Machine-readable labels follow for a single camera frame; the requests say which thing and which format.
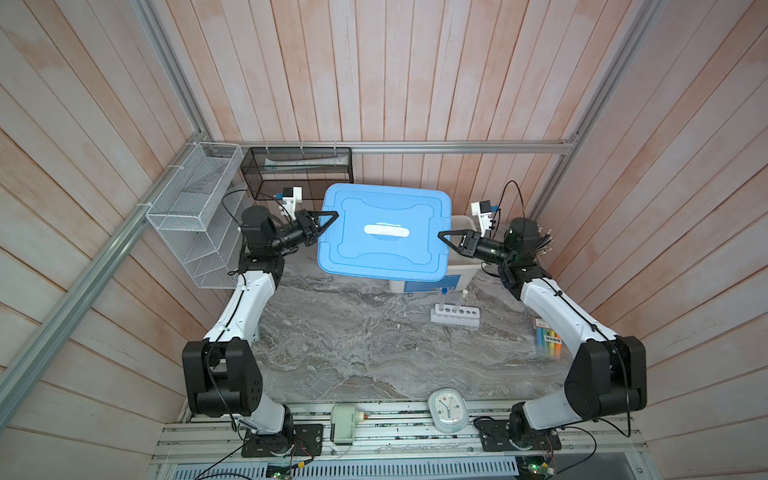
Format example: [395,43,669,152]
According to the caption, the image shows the pale green timer device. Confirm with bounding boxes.
[330,404,368,445]

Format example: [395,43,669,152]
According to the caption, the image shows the black mesh wall basket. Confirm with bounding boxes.
[240,146,354,201]

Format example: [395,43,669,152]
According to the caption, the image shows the white plastic storage bin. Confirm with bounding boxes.
[385,208,480,293]

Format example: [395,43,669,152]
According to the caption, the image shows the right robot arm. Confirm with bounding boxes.
[438,217,648,450]

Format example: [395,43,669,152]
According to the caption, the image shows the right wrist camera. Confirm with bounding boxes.
[471,200,499,238]

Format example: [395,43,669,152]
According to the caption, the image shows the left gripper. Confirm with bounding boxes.
[269,210,339,252]

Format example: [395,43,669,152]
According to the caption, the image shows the white test tube rack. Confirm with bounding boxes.
[430,303,480,328]

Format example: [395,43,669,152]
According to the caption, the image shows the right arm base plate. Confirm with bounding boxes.
[472,416,562,452]

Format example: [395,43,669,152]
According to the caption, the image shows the bundle of pencils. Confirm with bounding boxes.
[536,230,553,255]

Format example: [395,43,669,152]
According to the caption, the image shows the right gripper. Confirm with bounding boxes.
[438,233,512,271]

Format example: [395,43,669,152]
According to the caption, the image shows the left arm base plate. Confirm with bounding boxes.
[241,424,324,458]

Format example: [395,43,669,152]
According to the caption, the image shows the white wire mesh shelf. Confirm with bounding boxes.
[147,142,248,290]

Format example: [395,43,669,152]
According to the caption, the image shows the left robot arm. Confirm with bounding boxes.
[182,206,338,441]

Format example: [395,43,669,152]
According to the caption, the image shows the pack of colored markers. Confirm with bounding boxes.
[534,317,562,360]

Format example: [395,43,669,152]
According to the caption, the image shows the white capped test tube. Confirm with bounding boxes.
[456,289,469,313]

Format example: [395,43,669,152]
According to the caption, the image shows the blue plastic bin lid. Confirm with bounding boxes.
[317,183,452,282]

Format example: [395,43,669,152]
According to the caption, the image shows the white analog clock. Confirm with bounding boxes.
[427,388,469,434]

